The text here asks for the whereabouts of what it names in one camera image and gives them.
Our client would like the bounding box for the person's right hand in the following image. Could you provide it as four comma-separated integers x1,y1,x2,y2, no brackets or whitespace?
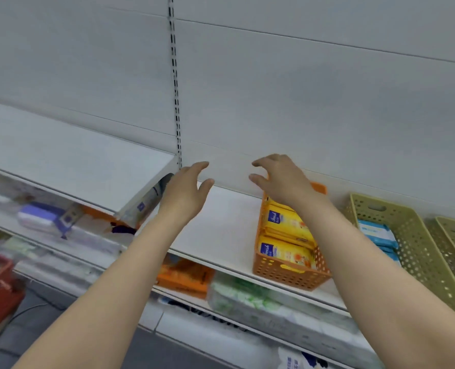
248,153,322,212

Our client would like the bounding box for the person's left hand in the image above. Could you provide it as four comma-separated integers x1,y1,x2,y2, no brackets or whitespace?
156,161,216,228

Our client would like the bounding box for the orange plastic basket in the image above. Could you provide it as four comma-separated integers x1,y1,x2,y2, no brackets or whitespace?
252,182,332,292

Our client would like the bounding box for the stack of blue wipes packets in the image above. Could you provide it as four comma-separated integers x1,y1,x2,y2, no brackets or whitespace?
357,219,401,262

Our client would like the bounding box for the olive plastic basket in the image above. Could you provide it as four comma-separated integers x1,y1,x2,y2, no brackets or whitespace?
425,216,455,309
344,193,455,320

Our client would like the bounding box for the red plastic shopping basket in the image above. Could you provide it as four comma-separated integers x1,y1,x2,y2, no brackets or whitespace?
0,248,26,344

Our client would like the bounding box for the person's right forearm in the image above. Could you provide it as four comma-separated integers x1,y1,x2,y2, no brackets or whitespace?
298,194,455,369

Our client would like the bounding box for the person's left forearm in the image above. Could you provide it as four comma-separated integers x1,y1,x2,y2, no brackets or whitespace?
12,215,192,369

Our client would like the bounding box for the white wrapped paper pack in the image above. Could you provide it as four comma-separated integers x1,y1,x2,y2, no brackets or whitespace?
118,172,174,229

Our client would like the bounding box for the orange white paper roll pack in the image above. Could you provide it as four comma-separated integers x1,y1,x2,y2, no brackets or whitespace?
75,205,138,247

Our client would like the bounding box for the dark printed pack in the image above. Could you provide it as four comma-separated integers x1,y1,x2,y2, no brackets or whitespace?
160,297,251,331

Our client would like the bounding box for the green and white tissue pack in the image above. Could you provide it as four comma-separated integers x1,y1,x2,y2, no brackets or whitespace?
208,274,361,337

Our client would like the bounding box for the purple and white tissue pack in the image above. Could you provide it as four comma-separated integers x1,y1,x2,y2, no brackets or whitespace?
18,202,74,239

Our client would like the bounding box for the white bag blue print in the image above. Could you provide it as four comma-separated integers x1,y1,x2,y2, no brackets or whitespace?
277,345,328,369

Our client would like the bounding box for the black floor cable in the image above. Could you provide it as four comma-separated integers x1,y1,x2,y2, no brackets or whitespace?
0,302,50,352

